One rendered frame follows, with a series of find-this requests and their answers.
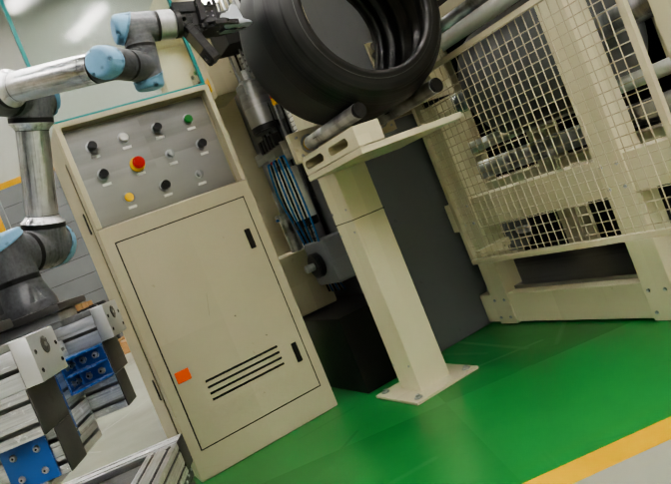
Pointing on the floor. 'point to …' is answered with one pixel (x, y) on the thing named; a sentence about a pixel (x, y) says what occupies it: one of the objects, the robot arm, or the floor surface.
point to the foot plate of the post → (427, 387)
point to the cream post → (382, 274)
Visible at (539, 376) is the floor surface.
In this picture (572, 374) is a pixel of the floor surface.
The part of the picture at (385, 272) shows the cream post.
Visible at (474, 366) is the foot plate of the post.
